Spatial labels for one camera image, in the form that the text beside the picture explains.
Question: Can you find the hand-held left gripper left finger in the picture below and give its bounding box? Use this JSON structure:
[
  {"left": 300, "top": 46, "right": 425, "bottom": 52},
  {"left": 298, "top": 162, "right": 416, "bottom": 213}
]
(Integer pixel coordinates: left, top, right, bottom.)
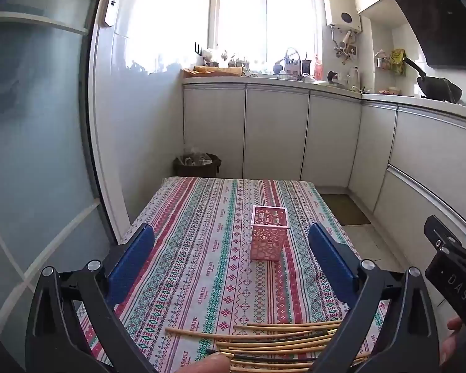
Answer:
[{"left": 25, "top": 223, "right": 156, "bottom": 373}]

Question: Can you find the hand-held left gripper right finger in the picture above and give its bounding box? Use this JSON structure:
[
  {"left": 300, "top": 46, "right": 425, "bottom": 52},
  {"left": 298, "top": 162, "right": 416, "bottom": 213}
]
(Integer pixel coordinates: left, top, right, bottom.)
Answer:
[{"left": 308, "top": 223, "right": 439, "bottom": 373}]

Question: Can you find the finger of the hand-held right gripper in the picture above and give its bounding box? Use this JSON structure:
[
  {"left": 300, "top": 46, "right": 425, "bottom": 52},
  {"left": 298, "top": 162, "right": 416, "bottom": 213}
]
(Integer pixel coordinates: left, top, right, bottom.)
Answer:
[{"left": 424, "top": 215, "right": 463, "bottom": 255}]

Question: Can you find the pink perforated utensil holder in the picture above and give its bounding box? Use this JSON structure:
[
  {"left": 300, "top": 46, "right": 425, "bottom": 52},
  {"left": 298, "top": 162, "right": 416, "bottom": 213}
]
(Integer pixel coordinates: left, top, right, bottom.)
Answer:
[{"left": 250, "top": 205, "right": 288, "bottom": 261}]

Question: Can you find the pile of bamboo chopsticks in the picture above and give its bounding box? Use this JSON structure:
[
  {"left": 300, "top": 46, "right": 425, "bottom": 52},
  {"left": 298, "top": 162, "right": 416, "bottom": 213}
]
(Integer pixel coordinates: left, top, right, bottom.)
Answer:
[{"left": 164, "top": 320, "right": 373, "bottom": 373}]

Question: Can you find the black chopstick with gold band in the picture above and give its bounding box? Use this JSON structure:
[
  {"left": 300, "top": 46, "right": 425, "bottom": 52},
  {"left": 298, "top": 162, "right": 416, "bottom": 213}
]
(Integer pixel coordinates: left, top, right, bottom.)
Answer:
[
  {"left": 208, "top": 349, "right": 369, "bottom": 362},
  {"left": 280, "top": 328, "right": 339, "bottom": 338}
]

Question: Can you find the person's right hand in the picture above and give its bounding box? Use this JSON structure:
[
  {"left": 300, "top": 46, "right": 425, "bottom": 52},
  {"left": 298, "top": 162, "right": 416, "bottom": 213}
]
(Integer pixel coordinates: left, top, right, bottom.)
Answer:
[{"left": 439, "top": 316, "right": 464, "bottom": 366}]

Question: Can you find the person's left hand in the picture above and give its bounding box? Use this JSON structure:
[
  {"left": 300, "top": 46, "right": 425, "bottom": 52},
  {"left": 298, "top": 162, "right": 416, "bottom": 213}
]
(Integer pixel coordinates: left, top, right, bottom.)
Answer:
[{"left": 192, "top": 357, "right": 231, "bottom": 373}]

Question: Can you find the brown floor mat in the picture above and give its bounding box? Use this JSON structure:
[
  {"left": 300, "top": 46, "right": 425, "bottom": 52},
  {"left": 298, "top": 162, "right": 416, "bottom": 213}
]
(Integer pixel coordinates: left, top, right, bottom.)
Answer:
[{"left": 320, "top": 193, "right": 371, "bottom": 226}]

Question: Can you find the patterned striped tablecloth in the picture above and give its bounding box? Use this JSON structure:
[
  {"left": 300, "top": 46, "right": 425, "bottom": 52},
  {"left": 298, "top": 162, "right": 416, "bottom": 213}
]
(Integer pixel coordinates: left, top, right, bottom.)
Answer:
[{"left": 75, "top": 177, "right": 389, "bottom": 373}]

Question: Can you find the dark trash bin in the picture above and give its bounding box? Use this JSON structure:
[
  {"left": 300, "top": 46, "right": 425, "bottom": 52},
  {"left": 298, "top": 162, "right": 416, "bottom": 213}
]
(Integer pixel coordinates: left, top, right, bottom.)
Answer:
[{"left": 174, "top": 153, "right": 222, "bottom": 178}]

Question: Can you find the black wok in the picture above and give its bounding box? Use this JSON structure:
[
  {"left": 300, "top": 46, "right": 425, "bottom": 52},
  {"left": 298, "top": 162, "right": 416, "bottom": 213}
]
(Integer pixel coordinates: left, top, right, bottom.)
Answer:
[{"left": 404, "top": 58, "right": 464, "bottom": 104}]

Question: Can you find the frosted glass sliding door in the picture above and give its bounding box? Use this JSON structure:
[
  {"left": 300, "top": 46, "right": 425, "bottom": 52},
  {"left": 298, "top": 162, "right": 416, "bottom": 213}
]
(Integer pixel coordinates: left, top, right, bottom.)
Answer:
[{"left": 0, "top": 0, "right": 135, "bottom": 354}]

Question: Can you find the yellow green hanging cloth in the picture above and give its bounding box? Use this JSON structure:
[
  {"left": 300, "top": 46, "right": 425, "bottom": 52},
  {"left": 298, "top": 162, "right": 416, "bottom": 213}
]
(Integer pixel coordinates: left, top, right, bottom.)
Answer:
[{"left": 390, "top": 48, "right": 406, "bottom": 75}]

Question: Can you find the black range hood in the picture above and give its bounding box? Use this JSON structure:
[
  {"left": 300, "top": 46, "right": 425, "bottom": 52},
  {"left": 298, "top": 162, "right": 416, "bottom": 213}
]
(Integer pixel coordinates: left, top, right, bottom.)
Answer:
[{"left": 386, "top": 0, "right": 466, "bottom": 68}]

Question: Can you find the white door latch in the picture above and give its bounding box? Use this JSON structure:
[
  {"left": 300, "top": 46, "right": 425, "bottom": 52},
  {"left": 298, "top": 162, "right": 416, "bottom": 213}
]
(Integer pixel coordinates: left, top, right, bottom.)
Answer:
[{"left": 104, "top": 0, "right": 119, "bottom": 27}]

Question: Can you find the white water heater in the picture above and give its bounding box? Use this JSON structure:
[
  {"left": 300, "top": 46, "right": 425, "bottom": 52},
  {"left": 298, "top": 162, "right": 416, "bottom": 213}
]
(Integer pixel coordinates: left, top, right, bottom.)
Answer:
[{"left": 322, "top": 0, "right": 363, "bottom": 34}]

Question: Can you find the kitchen window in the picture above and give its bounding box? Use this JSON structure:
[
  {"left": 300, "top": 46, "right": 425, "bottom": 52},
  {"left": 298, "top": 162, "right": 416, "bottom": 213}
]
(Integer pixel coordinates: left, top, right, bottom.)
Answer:
[{"left": 208, "top": 0, "right": 319, "bottom": 65}]

